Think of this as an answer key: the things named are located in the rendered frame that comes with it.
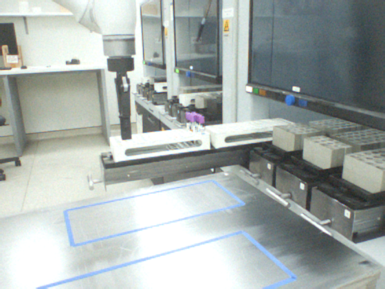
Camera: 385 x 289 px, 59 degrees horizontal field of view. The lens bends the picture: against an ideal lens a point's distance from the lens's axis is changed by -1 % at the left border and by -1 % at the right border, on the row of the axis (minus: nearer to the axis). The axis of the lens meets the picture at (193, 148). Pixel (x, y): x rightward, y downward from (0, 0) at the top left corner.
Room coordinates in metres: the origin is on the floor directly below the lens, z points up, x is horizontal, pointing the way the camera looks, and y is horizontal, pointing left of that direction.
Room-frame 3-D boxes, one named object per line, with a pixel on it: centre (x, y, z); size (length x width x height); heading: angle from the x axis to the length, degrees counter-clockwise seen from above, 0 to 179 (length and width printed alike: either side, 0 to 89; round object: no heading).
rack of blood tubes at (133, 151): (1.03, 0.10, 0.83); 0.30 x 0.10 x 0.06; 110
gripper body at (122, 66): (0.99, 0.20, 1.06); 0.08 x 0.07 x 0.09; 20
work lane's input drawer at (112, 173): (1.07, -0.02, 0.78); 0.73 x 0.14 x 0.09; 110
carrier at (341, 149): (0.87, -0.35, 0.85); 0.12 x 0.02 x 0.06; 19
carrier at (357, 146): (0.89, -0.42, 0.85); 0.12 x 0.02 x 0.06; 19
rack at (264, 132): (1.13, -0.19, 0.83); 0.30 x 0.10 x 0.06; 110
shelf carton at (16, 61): (3.92, 1.97, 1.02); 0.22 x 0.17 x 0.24; 19
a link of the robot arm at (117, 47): (0.99, 0.20, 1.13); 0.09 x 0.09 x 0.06
